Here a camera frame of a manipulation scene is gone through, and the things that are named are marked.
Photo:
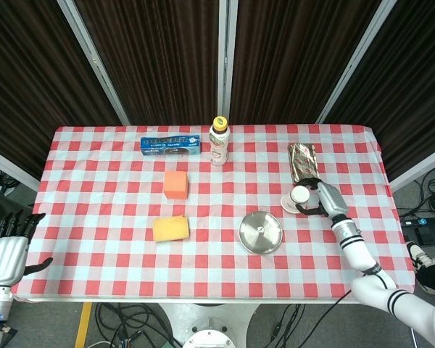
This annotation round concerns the red white checkered tablecloth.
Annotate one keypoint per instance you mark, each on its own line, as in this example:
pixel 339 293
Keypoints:
pixel 130 253

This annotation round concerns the yellow sponge with green base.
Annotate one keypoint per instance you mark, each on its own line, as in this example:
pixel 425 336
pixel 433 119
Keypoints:
pixel 170 229

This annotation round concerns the yellow-capped drink bottle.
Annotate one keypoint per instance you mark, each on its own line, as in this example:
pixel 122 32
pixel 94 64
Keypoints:
pixel 219 148

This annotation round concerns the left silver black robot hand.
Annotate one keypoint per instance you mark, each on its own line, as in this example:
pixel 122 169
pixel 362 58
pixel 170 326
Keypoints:
pixel 5 257

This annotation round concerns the yellow floor tape strip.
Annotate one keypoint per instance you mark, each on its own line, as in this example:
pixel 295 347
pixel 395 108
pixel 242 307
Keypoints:
pixel 82 326

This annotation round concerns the steel round plate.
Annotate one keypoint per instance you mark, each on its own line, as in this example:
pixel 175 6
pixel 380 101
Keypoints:
pixel 253 241

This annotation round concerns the white paper cup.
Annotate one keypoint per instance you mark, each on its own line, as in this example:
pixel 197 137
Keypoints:
pixel 300 195

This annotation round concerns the grey round base plate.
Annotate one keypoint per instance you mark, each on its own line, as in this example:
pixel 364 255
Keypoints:
pixel 214 337

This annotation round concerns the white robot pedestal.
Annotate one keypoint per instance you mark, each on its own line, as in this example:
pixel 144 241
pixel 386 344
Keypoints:
pixel 210 310

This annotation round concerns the white black sneaker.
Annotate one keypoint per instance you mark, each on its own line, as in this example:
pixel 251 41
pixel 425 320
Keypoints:
pixel 418 253

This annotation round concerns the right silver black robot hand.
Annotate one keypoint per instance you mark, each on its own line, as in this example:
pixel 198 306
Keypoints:
pixel 333 199

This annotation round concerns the white partition frame rail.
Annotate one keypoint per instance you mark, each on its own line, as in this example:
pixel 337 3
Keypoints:
pixel 11 168
pixel 420 168

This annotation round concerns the blue cookie box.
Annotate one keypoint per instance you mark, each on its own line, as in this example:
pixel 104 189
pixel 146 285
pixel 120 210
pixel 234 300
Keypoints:
pixel 170 145

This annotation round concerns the white partition frame post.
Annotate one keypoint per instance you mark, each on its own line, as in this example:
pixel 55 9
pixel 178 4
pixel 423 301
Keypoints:
pixel 94 61
pixel 355 61
pixel 225 54

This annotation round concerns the black foot pedal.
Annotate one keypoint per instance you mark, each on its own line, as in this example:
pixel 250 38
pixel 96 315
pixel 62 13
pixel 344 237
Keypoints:
pixel 431 235

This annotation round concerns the orange foam cube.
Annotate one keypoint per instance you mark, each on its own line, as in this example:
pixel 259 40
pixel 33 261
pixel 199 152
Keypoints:
pixel 175 185

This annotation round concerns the black power strip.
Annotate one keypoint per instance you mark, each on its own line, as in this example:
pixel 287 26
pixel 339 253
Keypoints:
pixel 424 220

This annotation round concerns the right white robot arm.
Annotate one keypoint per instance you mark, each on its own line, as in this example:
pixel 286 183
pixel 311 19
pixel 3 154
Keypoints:
pixel 359 253

